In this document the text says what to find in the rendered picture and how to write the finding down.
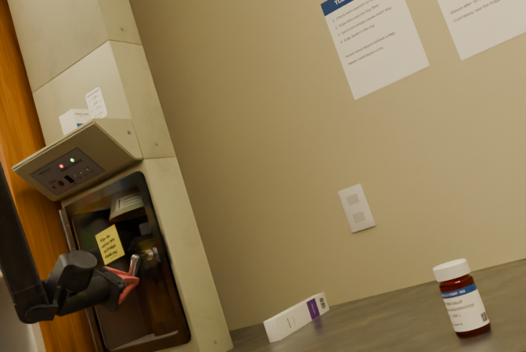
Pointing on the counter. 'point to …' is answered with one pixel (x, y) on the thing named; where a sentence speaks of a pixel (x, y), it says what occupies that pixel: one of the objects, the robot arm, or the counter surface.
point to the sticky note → (109, 245)
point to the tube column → (65, 11)
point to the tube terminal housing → (182, 210)
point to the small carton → (73, 119)
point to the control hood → (113, 141)
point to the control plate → (47, 177)
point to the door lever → (138, 263)
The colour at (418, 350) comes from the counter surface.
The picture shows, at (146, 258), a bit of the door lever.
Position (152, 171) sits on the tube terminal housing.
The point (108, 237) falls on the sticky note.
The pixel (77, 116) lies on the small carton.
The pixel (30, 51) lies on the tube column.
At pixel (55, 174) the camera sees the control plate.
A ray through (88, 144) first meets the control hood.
